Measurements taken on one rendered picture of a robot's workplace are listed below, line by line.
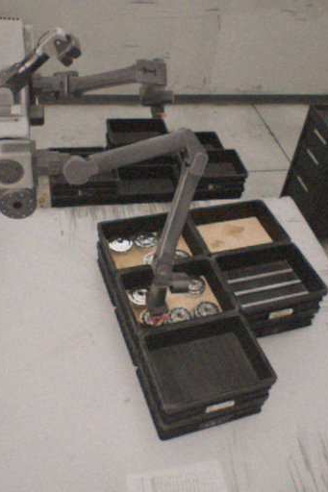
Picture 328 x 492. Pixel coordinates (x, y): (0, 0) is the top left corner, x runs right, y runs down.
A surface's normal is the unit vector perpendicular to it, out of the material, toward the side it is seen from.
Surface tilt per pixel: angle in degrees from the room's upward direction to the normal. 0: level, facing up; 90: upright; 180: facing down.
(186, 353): 0
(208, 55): 90
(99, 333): 0
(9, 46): 90
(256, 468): 0
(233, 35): 90
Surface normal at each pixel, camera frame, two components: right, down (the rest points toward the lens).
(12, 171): 0.20, 0.69
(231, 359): 0.11, -0.72
